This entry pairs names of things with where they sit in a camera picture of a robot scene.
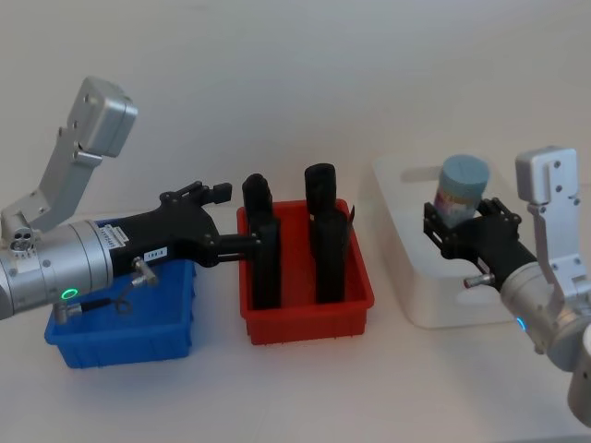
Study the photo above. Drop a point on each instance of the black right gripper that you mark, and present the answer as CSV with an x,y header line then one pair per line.
x,y
494,251

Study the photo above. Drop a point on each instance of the black rolled bag bundle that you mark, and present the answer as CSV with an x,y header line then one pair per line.
x,y
255,194
330,263
321,184

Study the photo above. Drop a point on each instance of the red plastic bin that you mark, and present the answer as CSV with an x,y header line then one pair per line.
x,y
300,323

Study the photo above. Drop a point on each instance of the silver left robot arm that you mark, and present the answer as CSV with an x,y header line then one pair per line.
x,y
55,267

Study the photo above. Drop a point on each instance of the blue plastic bin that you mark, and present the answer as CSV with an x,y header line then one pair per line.
x,y
115,341

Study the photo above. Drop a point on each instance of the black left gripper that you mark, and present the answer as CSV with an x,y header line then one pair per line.
x,y
157,237

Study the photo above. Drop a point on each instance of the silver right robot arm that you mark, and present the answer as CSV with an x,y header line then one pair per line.
x,y
549,175

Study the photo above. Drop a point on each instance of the clear toothpick jar blue lid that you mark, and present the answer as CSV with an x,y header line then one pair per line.
x,y
461,184

